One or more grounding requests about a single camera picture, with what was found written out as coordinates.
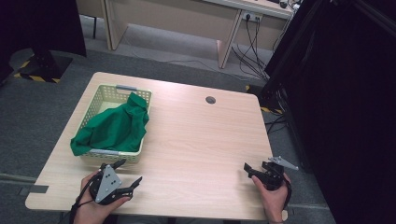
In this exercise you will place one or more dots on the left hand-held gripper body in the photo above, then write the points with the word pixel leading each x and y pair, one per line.
pixel 107 183

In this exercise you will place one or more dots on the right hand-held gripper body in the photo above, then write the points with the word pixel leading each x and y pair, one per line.
pixel 272 179

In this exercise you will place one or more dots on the green dinosaur print t-shirt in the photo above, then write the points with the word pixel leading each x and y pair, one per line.
pixel 115 130

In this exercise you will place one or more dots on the pale green perforated plastic basket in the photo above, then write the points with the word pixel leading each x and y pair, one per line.
pixel 107 93

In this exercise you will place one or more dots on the person's right hand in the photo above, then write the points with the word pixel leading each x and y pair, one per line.
pixel 275 202

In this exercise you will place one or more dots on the person's left hand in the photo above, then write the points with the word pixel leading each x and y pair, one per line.
pixel 90 213

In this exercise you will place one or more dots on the yellow black hazard tape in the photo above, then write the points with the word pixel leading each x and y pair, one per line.
pixel 267 109

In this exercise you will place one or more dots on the grey floor tape patch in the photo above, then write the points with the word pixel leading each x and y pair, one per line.
pixel 37 188

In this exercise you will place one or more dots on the large black curtain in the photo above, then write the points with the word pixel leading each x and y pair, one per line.
pixel 348 124

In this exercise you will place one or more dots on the black stand base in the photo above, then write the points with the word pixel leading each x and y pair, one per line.
pixel 43 67

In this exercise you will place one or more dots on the thin black metal leg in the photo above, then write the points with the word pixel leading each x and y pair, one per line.
pixel 94 28

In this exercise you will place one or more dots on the white power socket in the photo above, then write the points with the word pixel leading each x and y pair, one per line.
pixel 252 15

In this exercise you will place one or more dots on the beige wooden desk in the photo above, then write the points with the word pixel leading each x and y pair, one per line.
pixel 174 18

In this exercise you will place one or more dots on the black curtain beside stand base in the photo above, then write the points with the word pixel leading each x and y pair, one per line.
pixel 37 25

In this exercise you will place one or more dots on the small black device on desk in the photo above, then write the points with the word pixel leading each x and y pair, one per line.
pixel 283 4

